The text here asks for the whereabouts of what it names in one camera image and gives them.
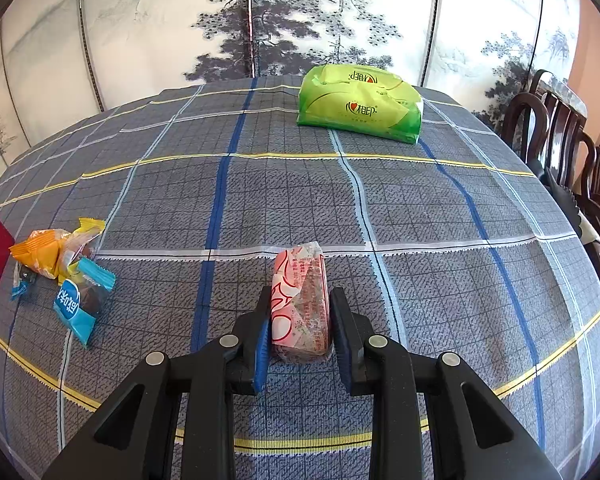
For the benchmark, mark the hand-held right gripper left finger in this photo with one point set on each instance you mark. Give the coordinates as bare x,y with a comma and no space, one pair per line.
261,360

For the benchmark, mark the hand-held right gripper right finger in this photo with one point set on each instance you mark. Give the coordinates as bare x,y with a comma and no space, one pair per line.
342,360

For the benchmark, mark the pink white snack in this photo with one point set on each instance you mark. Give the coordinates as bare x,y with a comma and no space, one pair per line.
300,300

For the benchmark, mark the blue candy packet red mark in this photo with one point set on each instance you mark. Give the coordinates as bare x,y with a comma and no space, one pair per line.
77,305

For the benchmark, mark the clear yellow-ended snack wrapper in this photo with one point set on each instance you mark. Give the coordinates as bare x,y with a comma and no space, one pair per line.
80,247

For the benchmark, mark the orange snack packet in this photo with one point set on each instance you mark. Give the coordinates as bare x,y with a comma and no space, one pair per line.
40,255

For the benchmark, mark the blue candy packet round print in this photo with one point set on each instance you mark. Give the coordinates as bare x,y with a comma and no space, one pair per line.
19,287

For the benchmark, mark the grey plaid tablecloth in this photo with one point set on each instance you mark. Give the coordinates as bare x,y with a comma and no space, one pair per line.
330,200

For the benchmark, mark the green tissue pack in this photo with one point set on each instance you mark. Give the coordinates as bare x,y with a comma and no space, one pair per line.
360,105

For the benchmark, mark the ink painting folding screen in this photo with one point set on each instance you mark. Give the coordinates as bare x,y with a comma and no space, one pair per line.
180,20

